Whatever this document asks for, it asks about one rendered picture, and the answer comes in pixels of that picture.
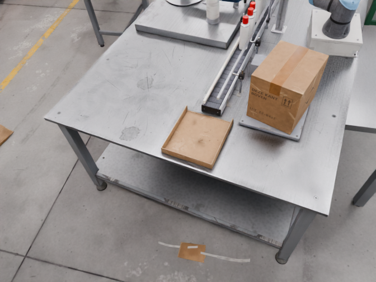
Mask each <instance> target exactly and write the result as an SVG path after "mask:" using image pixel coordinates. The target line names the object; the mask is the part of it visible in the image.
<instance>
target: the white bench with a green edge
mask: <svg viewBox="0 0 376 282"><path fill-rule="evenodd" d="M84 3H85V6H86V8H87V12H88V15H89V17H90V20H91V23H92V26H93V29H94V32H95V35H96V38H97V41H98V44H99V45H100V47H104V46H105V45H104V39H103V37H102V35H111V36H121V35H122V34H123V33H124V32H125V30H126V29H127V28H128V27H129V26H130V25H131V24H132V23H133V22H134V21H135V20H136V19H137V17H138V15H139V14H140V12H141V10H142V9H144V10H145V9H146V8H147V7H148V6H149V0H142V2H141V4H140V6H139V7H138V9H137V10H136V12H135V14H134V15H133V17H132V18H131V20H130V21H129V23H128V25H127V26H126V28H125V30H124V31H123V32H120V31H108V30H100V27H99V25H98V22H97V18H96V15H95V12H94V9H93V6H92V3H91V0H84Z"/></svg>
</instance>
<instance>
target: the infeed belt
mask: <svg viewBox="0 0 376 282"><path fill-rule="evenodd" d="M268 11H269V7H268V8H267V10H266V11H265V14H264V16H263V18H262V19H261V22H260V23H259V25H258V27H257V29H256V30H255V32H254V35H253V36H252V41H254V40H255V38H256V36H257V34H258V33H259V30H260V28H261V26H262V24H263V23H264V20H265V18H266V16H267V15H268ZM252 44H253V43H248V46H247V50H245V51H244V53H243V55H242V57H241V59H240V61H239V62H238V64H237V66H236V68H235V70H234V72H233V73H238V71H239V69H240V67H241V65H242V63H243V61H244V59H245V57H246V55H247V54H248V52H249V50H250V48H251V46H252ZM240 53H241V50H239V44H238V45H237V47H236V49H235V51H234V53H233V55H232V56H231V58H230V60H229V62H228V64H227V65H226V67H225V69H224V71H223V73H222V74H221V76H220V78H219V79H218V81H217V83H216V85H215V87H214V89H213V90H212V92H211V94H210V96H209V98H208V99H207V101H206V103H205V104H204V106H207V107H211V108H214V109H217V110H219V108H220V106H221V104H222V102H223V100H224V98H225V96H226V94H227V93H228V91H229V89H230V87H231V85H232V83H233V81H234V79H235V77H236V76H234V75H232V76H231V78H230V80H229V82H228V83H227V85H226V87H225V89H224V91H223V93H222V95H221V97H220V99H219V100H217V96H218V94H219V92H220V90H221V89H222V87H223V85H224V83H225V81H226V79H227V77H228V76H229V74H230V72H231V70H232V68H233V66H234V64H235V62H236V60H237V59H238V57H239V55H240Z"/></svg>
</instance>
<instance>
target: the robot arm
mask: <svg viewBox="0 0 376 282"><path fill-rule="evenodd" d="M308 2H309V3H310V4H311V5H313V6H315V7H318V8H320V9H322V10H325V11H327V12H330V13H331V15H330V17H329V18H328V20H327V21H326V22H325V23H324V25H323V27H322V32H323V34H324V35H326V36H327V37H329V38H331V39H337V40H339V39H344V38H346V37H347V36H348V34H349V32H350V24H351V20H352V18H353V16H354V14H355V11H356V9H357V8H358V6H359V2H360V0H308Z"/></svg>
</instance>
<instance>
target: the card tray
mask: <svg viewBox="0 0 376 282"><path fill-rule="evenodd" d="M232 124H233V119H232V121H231V122H229V121H225V120H222V119H218V118H215V117H211V116H208V115H204V114H200V113H197V112H193V111H190V110H188V109H187V105H186V107H185V108H184V110H183V112H182V113H181V115H180V117H179V118H178V120H177V121H176V123H175V125H174V127H173V128H172V130H171V132H170V133H169V135H168V137H167V138H166V140H165V141H164V143H163V145H162V146H161V151H162V153H165V154H168V155H171V156H174V157H177V158H180V159H183V160H186V161H189V162H192V163H195V164H197V165H201V166H203V167H206V168H209V169H212V168H213V166H214V164H215V161H216V159H217V157H218V154H219V152H220V150H221V148H222V146H223V144H224V142H225V139H226V137H227V135H228V133H229V131H230V129H231V127H232Z"/></svg>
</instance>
